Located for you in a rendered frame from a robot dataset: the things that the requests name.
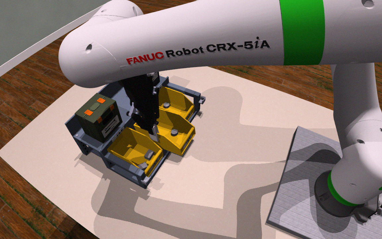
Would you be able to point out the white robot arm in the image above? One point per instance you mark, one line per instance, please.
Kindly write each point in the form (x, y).
(120, 43)

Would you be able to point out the grey low shelf rack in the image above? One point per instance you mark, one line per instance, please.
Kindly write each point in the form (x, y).
(88, 144)

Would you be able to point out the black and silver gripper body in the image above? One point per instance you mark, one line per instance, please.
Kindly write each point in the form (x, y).
(136, 95)

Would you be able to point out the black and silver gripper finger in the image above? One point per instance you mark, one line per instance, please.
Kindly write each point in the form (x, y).
(154, 107)
(144, 121)

